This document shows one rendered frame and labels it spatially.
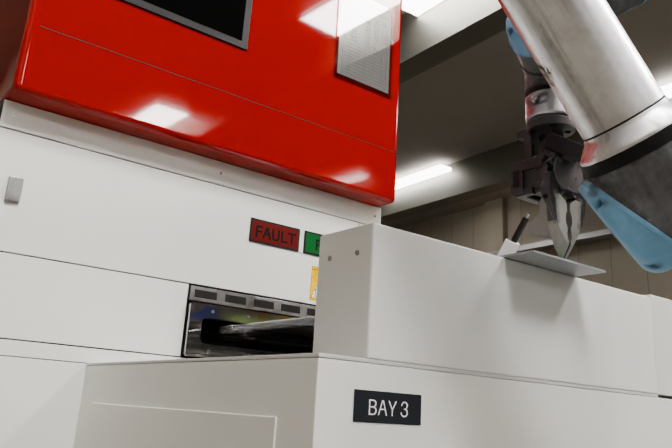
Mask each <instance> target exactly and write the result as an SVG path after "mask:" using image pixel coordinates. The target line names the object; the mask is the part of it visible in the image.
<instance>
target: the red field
mask: <svg viewBox="0 0 672 448"><path fill-rule="evenodd" d="M298 235H299V230H294V229H290V228H286V227H282V226H278V225H274V224H270V223H266V222H262V221H258V220H253V226H252V236H251V239H252V240H257V241H261V242H266V243H270V244H275V245H279V246H284V247H288V248H292V249H297V248H298Z"/></svg>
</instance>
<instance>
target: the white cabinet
mask: <svg viewBox="0 0 672 448"><path fill-rule="evenodd" d="M73 448H672V399H665V398H657V397H649V396H640V395H632V394H623V393H615V392H607V391H598V390H590V389H582V388H573V387H565V386H556V385H548V384H540V383H531V382H523V381H514V380H506V379H498V378H489V377H481V376H472V375H464V374H456V373H447V372H439V371H431V370H422V369H414V368H405V367H397V366H389V365H380V364H372V363H363V362H355V361H347V360H338V359H330V358H321V357H311V358H284V359H257V360H230V361H203V362H176V363H149V364H122V365H95V366H87V367H86V372H85V378H84V385H83V391H82V397H81V403H80V410H79V416H78V422H77V429H76V435H75V441H74V447H73Z"/></svg>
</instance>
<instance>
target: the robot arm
mask: <svg viewBox="0 0 672 448"><path fill-rule="evenodd" d="M646 1H647V0H498V2H499V4H500V5H501V7H502V8H503V10H504V12H505V13H506V15H507V20H506V31H507V35H508V38H509V43H510V46H511V48H512V50H513V51H514V52H515V54H516V56H517V58H518V60H519V63H520V65H521V68H522V70H523V72H524V86H525V122H526V124H527V128H526V129H523V130H520V131H517V140H519V141H521V142H523V154H524V159H523V160H520V161H518V162H515V163H512V164H510V189H511V196H514V197H516V198H518V199H521V200H524V201H527V202H530V203H533V204H535V205H538V206H539V212H538V215H537V216H536V217H534V218H533V219H532V220H531V221H529V223H528V226H527V229H528V232H529V233H530V234H531V235H534V236H541V237H543V238H544V239H546V240H552V241H553V244H554V247H555V250H556V252H557V254H558V256H559V257H560V258H564V259H566V258H567V257H568V255H569V254H570V252H571V250H572V248H573V246H574V244H575V242H576V240H577V237H578V235H579V232H580V229H581V228H582V225H583V220H584V216H585V211H586V201H587V203H588V204H589V205H590V207H591V208H592V209H593V210H594V212H595V213H596V214H597V215H598V217H599V218H600V219H601V220H602V222H603V223H604V224H605V225H606V227H607V228H608V229H609V230H610V231H611V233H612V234H613V235H614V236H615V237H616V239H617V240H618V241H619V242H620V243H621V245H622V246H623V247H624V248H625V249H626V250H627V252H628V253H629V254H630V255H631V256H632V257H633V259H634V260H635V261H636V262H637V263H638V264H639V265H640V266H641V267H642V268H643V269H645V270H646V271H649V272H652V273H663V272H666V271H668V270H671V269H672V99H671V98H668V97H666V96H665V95H664V93H663V91H662V90H661V88H660V86H659V85H658V83H657V82H656V80H655V78H654V77H653V75H652V74H651V72H650V70H649V69H648V67H647V65H646V64H645V62H644V61H643V59H642V57H641V56H640V54H639V53H638V51H637V49H636V48H635V46H634V44H633V43H632V41H631V40H630V38H629V36H628V35H627V33H626V31H625V30H624V28H623V27H622V25H621V23H620V22H619V20H618V19H617V18H618V17H619V16H621V15H623V14H624V13H626V12H627V11H629V10H631V9H632V8H634V7H636V6H640V5H642V4H643V3H645V2H646ZM575 127H576V129H577V131H578V132H579V134H580V136H581V137H582V139H583V141H584V144H581V143H578V142H575V141H573V140H570V139H567V137H569V136H571V135H572V134H574V132H575ZM577 161H579V162H580V166H581V167H582V169H583V171H584V172H585V174H586V175H587V177H588V180H584V179H583V174H582V170H581V168H580V166H579V163H578V162H577ZM513 173H514V182H513ZM564 198H567V202H566V201H565V200H564Z"/></svg>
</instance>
